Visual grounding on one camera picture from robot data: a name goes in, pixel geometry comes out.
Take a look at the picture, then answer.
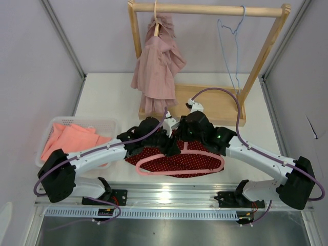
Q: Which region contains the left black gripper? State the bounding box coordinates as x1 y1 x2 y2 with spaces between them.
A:
143 126 180 157

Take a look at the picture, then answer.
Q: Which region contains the pink hanger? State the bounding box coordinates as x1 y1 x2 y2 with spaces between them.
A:
135 142 224 176

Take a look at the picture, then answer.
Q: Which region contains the dusty pink pleated skirt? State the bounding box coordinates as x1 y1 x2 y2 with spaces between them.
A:
131 13 187 115

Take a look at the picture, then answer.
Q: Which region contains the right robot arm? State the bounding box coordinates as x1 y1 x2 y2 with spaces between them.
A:
177 111 315 210

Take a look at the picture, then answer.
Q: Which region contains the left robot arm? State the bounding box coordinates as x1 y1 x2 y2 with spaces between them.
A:
35 117 180 205

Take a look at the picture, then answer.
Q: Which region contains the blue hanger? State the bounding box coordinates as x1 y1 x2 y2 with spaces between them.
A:
217 5 247 95

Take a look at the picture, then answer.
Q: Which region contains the wooden clothes rack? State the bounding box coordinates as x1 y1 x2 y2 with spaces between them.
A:
128 1 292 126

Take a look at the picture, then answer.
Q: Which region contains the white plastic basket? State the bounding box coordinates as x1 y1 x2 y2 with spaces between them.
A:
35 116 120 168

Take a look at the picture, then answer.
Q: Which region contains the salmon orange cloth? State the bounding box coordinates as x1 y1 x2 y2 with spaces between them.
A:
40 123 111 161

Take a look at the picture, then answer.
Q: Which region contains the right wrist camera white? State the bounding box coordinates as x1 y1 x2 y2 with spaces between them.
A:
186 98 204 113

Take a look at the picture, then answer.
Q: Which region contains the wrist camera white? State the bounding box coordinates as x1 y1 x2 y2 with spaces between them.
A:
186 98 204 113
162 116 179 137

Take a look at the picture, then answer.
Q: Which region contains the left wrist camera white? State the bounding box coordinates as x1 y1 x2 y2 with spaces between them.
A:
162 116 179 137

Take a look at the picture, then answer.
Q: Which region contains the aluminium mounting rail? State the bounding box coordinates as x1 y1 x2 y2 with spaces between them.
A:
34 181 313 211

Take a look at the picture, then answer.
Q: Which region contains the white slotted cable duct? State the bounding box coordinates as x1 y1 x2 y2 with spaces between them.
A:
45 208 239 221

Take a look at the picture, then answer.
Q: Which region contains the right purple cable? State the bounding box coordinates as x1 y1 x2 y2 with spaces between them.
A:
191 87 325 200

